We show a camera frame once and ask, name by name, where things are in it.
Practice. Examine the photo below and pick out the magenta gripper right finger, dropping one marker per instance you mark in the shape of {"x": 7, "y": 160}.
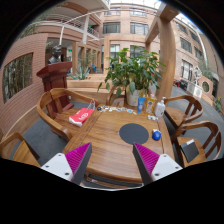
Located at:
{"x": 153, "y": 166}

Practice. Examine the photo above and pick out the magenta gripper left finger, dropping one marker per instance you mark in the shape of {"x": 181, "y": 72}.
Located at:
{"x": 70, "y": 166}

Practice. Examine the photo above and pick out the round black mouse pad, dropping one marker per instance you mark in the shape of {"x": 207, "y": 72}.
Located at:
{"x": 133, "y": 133}

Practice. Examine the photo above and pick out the red and white bag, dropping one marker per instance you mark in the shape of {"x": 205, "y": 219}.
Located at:
{"x": 81, "y": 116}

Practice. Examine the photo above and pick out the small white packet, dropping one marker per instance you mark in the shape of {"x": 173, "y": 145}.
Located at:
{"x": 150, "y": 117}

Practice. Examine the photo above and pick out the dark notebook on chair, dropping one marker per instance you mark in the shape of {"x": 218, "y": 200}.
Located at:
{"x": 190, "y": 150}

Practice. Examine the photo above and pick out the wooden armchair far right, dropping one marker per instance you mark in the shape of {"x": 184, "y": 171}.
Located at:
{"x": 183, "y": 115}

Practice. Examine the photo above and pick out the wooden armchair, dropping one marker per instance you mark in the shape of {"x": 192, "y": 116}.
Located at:
{"x": 60, "y": 125}
{"x": 212, "y": 143}
{"x": 183, "y": 115}

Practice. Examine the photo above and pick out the white pump bottle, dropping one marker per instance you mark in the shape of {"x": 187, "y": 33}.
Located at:
{"x": 160, "y": 108}

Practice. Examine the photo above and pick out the wooden chair near left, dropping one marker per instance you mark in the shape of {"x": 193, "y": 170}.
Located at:
{"x": 24, "y": 152}

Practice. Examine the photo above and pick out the blue tube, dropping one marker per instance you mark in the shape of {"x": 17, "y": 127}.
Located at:
{"x": 141, "y": 101}

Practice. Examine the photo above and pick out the yellow liquid bottle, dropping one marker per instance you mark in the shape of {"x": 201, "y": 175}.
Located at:
{"x": 150, "y": 103}

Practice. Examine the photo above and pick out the wooden armchair left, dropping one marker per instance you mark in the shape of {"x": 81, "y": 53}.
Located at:
{"x": 60, "y": 125}

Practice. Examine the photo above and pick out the wooden armchair near right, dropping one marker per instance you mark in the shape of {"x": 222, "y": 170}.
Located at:
{"x": 212, "y": 143}

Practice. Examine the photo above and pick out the potted green plant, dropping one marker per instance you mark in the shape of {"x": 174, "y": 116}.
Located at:
{"x": 132, "y": 73}

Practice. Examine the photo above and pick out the dark bust statue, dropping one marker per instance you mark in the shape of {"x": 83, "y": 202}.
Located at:
{"x": 56, "y": 55}

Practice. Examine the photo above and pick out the wooden pillar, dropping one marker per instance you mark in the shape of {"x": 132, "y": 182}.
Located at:
{"x": 162, "y": 26}

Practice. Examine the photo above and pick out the dark red wooden pedestal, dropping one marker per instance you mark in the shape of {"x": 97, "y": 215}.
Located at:
{"x": 55, "y": 76}

